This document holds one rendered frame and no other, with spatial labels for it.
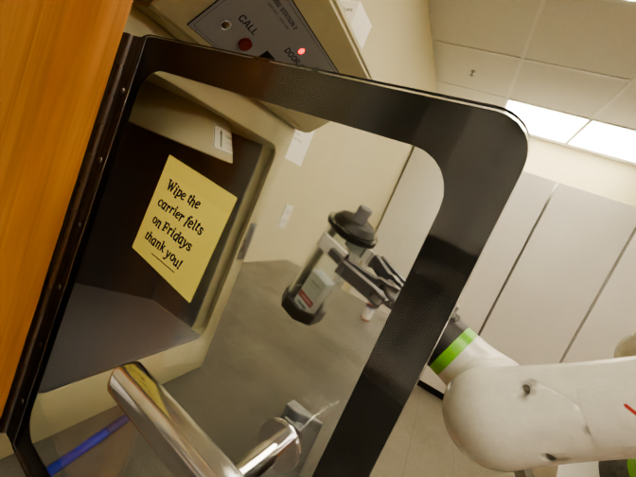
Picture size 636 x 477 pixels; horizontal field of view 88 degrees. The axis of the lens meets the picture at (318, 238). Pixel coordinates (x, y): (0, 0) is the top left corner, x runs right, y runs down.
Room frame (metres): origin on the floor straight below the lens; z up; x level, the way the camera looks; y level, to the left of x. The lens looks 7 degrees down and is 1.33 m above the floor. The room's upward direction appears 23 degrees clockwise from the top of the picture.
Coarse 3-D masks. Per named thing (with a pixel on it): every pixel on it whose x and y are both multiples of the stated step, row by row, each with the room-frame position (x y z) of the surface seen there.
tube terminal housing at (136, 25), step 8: (136, 8) 0.29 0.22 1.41; (128, 16) 0.29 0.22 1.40; (136, 16) 0.29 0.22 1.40; (144, 16) 0.30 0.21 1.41; (128, 24) 0.29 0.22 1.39; (136, 24) 0.29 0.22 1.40; (144, 24) 0.30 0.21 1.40; (152, 24) 0.31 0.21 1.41; (128, 32) 0.29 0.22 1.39; (136, 32) 0.30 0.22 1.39; (144, 32) 0.30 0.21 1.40; (152, 32) 0.31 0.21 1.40; (160, 32) 0.32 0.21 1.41; (168, 32) 0.33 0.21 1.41; (0, 440) 0.29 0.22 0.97; (8, 440) 0.30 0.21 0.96; (0, 448) 0.29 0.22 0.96; (8, 448) 0.30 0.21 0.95; (0, 456) 0.30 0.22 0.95
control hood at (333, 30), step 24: (144, 0) 0.28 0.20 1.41; (168, 0) 0.28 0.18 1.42; (192, 0) 0.28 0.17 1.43; (216, 0) 0.29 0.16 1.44; (312, 0) 0.33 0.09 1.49; (336, 0) 0.34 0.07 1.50; (168, 24) 0.30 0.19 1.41; (312, 24) 0.35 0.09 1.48; (336, 24) 0.37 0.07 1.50; (336, 48) 0.40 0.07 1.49; (360, 48) 0.42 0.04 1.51; (360, 72) 0.46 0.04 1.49
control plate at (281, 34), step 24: (240, 0) 0.30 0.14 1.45; (264, 0) 0.31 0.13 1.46; (288, 0) 0.32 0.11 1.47; (192, 24) 0.30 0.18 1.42; (216, 24) 0.31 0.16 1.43; (240, 24) 0.32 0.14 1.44; (264, 24) 0.33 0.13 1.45; (288, 24) 0.34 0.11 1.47; (264, 48) 0.36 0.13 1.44; (288, 48) 0.37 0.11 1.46; (312, 48) 0.39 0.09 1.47; (336, 72) 0.44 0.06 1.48
